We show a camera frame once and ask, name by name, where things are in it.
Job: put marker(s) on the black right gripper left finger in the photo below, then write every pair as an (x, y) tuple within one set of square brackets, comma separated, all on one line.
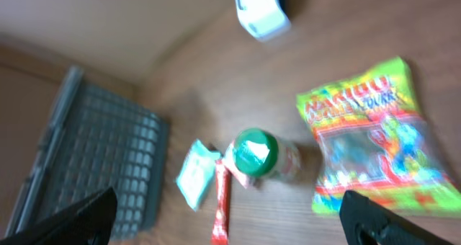
[(88, 221)]

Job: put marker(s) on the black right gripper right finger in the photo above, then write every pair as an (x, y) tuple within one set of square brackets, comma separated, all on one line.
[(366, 223)]

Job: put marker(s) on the Haribo gummy worms bag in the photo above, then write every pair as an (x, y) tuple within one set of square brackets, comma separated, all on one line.
[(375, 141)]

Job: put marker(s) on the teal wet wipes pack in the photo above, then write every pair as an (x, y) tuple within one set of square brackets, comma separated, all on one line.
[(197, 172)]

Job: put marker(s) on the green lid jar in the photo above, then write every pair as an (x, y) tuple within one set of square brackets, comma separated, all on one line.
[(260, 154)]

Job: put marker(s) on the small red packet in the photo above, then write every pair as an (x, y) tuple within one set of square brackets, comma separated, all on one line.
[(223, 187)]

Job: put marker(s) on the white barcode scanner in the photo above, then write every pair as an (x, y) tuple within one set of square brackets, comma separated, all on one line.
[(263, 19)]

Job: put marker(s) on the grey plastic shopping basket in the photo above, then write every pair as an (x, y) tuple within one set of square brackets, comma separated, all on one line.
[(95, 139)]

